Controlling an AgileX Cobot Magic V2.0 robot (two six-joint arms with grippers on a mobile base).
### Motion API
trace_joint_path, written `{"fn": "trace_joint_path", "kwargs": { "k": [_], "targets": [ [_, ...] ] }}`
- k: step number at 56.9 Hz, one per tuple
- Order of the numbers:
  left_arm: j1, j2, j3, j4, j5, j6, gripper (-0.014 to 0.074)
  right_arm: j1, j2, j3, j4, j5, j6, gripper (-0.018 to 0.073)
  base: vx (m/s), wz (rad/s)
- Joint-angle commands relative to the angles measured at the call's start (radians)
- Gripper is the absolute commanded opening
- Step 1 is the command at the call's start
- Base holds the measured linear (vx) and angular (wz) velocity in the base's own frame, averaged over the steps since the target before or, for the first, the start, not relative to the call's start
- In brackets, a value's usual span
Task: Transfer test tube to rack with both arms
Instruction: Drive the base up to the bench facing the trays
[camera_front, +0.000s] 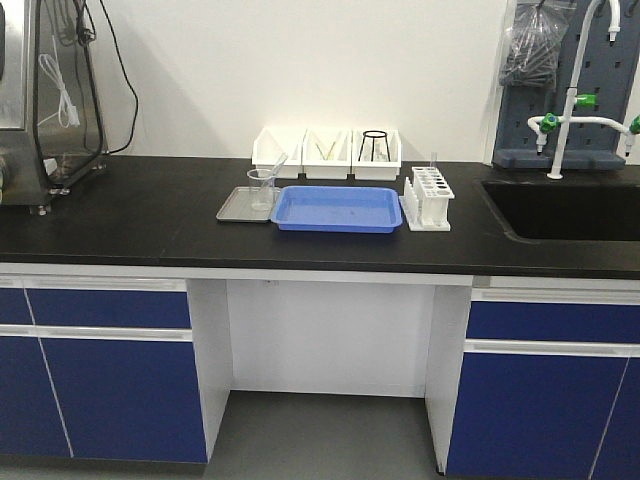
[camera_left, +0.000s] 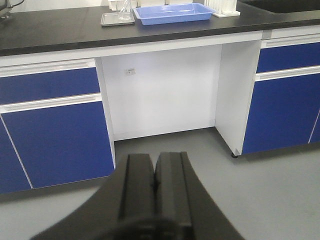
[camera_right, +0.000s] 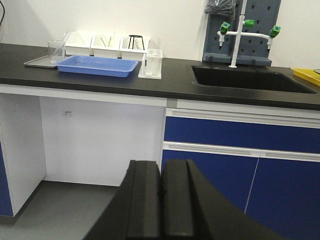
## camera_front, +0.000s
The white test tube rack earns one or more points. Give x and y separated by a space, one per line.
425 200

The grey pegboard drying rack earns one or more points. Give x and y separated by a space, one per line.
609 69

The blue plastic tray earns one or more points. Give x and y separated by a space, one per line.
337 209

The yellow green plastic sticks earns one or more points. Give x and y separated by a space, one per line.
326 151

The grey metal tray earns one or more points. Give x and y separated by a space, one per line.
238 208

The clear glass beaker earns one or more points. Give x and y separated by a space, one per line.
261 189

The middle white storage bin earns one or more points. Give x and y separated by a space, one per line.
313 167

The white storage bin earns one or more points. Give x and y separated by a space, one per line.
274 141
313 167
383 171

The left white storage bin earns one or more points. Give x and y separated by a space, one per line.
274 141

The right white storage bin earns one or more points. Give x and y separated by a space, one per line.
383 171

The black sink basin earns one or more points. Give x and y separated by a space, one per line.
565 212

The white lab faucet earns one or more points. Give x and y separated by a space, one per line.
542 125

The blue left cabinet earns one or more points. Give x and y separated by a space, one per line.
99 370

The blue cabinet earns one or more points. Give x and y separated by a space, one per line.
548 387
99 370

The blue right cabinet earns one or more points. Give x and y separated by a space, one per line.
548 387

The clear plastic bag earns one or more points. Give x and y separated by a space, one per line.
535 38

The stainless steel machine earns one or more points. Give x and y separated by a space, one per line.
51 127

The black wire tripod stand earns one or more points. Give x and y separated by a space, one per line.
374 146

